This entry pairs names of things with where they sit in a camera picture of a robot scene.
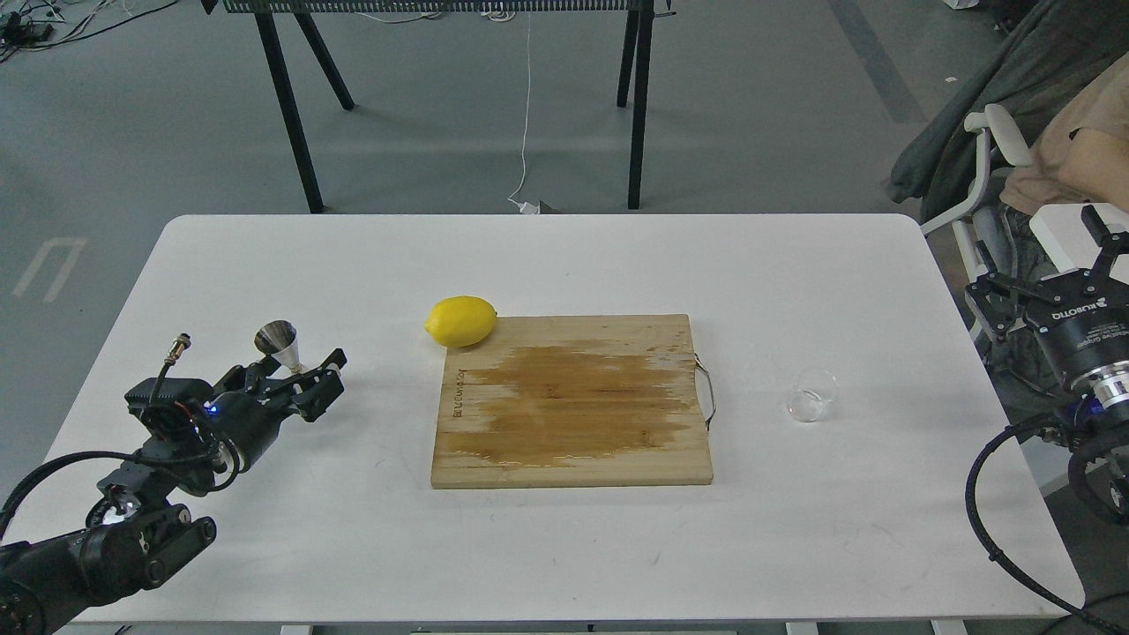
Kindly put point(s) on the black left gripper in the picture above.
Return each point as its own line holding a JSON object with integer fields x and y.
{"x": 250, "y": 402}

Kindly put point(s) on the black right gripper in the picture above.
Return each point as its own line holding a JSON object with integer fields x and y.
{"x": 1079, "y": 326}

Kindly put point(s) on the steel double jigger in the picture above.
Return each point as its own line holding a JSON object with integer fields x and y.
{"x": 278, "y": 339}

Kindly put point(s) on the small clear glass cup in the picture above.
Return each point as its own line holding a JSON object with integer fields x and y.
{"x": 815, "y": 390}

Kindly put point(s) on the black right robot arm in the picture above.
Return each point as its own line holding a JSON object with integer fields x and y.
{"x": 1096, "y": 435}

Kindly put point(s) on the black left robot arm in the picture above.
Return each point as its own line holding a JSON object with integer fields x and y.
{"x": 201, "y": 437}

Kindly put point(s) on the seated person in beige shirt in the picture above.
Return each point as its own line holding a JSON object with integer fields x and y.
{"x": 1082, "y": 155}

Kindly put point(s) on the white office chair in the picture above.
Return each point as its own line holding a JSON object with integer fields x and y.
{"x": 999, "y": 143}

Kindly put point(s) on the yellow lemon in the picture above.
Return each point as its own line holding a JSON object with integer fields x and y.
{"x": 460, "y": 321}

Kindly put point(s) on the wooden cutting board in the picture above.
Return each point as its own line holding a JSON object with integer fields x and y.
{"x": 573, "y": 401}

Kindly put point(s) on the black metal frame table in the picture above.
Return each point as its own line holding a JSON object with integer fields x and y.
{"x": 370, "y": 91}

